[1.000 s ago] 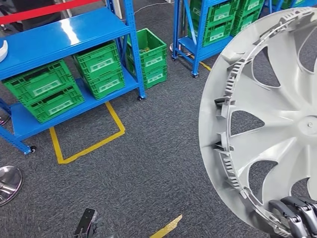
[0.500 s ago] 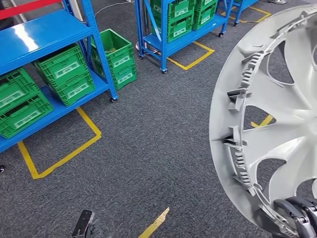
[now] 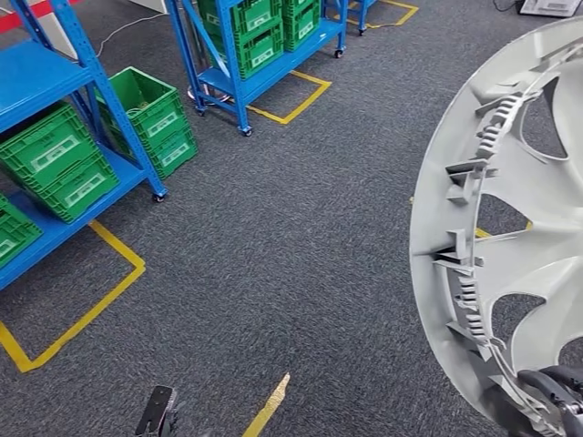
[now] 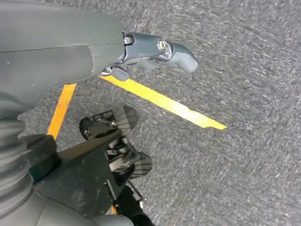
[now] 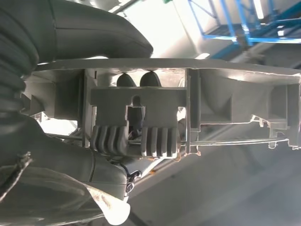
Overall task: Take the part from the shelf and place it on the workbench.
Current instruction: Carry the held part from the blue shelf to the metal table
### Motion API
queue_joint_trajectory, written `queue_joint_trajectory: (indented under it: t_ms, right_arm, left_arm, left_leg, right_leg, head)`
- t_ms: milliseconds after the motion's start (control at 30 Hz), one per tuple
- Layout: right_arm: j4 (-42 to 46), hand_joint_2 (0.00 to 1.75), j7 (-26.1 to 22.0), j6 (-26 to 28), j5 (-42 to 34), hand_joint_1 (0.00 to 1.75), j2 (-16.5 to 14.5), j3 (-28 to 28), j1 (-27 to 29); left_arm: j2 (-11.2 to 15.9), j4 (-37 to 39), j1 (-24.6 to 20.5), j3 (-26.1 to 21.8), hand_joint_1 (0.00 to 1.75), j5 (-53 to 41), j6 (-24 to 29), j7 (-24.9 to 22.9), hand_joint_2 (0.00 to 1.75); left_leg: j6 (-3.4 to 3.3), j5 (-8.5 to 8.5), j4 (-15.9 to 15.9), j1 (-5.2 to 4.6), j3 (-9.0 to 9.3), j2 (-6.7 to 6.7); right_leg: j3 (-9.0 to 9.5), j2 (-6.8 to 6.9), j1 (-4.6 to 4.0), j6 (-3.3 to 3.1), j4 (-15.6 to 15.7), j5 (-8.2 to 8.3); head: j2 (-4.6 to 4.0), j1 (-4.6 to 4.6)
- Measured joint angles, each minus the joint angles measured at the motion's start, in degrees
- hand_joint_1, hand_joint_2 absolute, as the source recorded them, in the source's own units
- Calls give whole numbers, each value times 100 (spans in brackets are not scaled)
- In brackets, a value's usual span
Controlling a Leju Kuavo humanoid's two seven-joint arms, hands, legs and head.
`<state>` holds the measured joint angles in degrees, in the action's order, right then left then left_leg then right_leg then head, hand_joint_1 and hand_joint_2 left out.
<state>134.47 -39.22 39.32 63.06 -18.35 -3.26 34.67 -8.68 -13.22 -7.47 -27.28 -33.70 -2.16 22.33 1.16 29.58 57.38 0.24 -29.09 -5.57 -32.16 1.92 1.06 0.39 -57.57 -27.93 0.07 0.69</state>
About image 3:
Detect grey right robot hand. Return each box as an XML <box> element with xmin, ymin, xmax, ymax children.
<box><xmin>517</xmin><ymin>364</ymin><xmax>583</xmax><ymax>437</ymax></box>

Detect grey plastic wheel cover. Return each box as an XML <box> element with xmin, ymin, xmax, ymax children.
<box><xmin>409</xmin><ymin>16</ymin><xmax>583</xmax><ymax>437</ymax></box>

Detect blue metal shelf rack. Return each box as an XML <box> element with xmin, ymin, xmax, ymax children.
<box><xmin>0</xmin><ymin>0</ymin><xmax>168</xmax><ymax>292</ymax></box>
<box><xmin>323</xmin><ymin>0</ymin><xmax>379</xmax><ymax>36</ymax></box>
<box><xmin>165</xmin><ymin>0</ymin><xmax>349</xmax><ymax>138</ymax></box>

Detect white flat box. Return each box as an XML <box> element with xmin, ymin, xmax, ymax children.
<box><xmin>519</xmin><ymin>0</ymin><xmax>583</xmax><ymax>18</ymax></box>

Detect green plastic crate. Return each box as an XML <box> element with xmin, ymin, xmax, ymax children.
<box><xmin>39</xmin><ymin>153</ymin><xmax>120</xmax><ymax>226</ymax></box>
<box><xmin>214</xmin><ymin>26</ymin><xmax>285</xmax><ymax>81</ymax></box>
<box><xmin>282</xmin><ymin>5</ymin><xmax>322</xmax><ymax>53</ymax></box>
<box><xmin>282</xmin><ymin>0</ymin><xmax>319</xmax><ymax>18</ymax></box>
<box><xmin>0</xmin><ymin>102</ymin><xmax>99</xmax><ymax>194</ymax></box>
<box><xmin>0</xmin><ymin>194</ymin><xmax>44</xmax><ymax>269</ymax></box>
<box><xmin>148</xmin><ymin>127</ymin><xmax>199</xmax><ymax>181</ymax></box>
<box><xmin>199</xmin><ymin>0</ymin><xmax>283</xmax><ymax>38</ymax></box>
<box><xmin>96</xmin><ymin>66</ymin><xmax>190</xmax><ymax>152</ymax></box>

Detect white partition panel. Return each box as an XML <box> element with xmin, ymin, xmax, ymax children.
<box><xmin>129</xmin><ymin>0</ymin><xmax>169</xmax><ymax>15</ymax></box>

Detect chrome stanchion post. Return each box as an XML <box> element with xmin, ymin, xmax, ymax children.
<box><xmin>186</xmin><ymin>15</ymin><xmax>233</xmax><ymax>108</ymax></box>

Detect white cable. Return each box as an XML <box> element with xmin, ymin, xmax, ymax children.
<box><xmin>96</xmin><ymin>12</ymin><xmax>167</xmax><ymax>58</ymax></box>

